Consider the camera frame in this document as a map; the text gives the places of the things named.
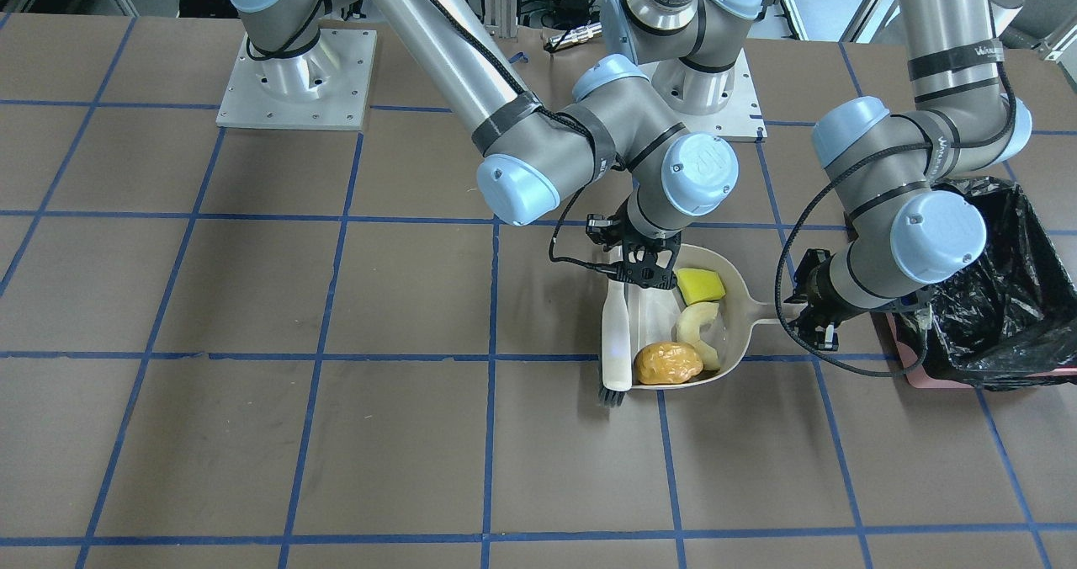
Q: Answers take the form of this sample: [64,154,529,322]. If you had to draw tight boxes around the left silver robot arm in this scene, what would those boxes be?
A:
[782,0,1033,351]

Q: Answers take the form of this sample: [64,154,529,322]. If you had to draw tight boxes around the beige hand brush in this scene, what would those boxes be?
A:
[597,280,634,408]

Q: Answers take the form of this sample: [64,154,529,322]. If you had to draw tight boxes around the yellow trash ball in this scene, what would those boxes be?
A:
[632,342,704,386]

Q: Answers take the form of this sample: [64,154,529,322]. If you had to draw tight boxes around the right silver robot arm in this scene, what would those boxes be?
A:
[230,0,737,290]

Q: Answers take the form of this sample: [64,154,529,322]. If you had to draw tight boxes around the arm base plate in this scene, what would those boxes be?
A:
[641,51,767,142]
[216,29,378,131]

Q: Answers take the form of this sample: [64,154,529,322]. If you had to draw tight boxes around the beige ring-shaped trash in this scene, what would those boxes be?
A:
[674,301,722,372]

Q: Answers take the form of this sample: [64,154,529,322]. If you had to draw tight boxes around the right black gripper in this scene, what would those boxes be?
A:
[586,216,682,290]

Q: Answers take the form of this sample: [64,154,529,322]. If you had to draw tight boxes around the yellow sponge piece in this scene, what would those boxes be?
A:
[676,269,727,306]

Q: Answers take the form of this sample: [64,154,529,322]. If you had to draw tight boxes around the pink bin with black bag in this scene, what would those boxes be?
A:
[889,175,1076,391]

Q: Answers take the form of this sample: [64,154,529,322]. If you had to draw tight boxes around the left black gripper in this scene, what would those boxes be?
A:
[785,249,840,352]

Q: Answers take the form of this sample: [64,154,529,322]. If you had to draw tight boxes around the beige dustpan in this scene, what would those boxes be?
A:
[623,244,778,391]

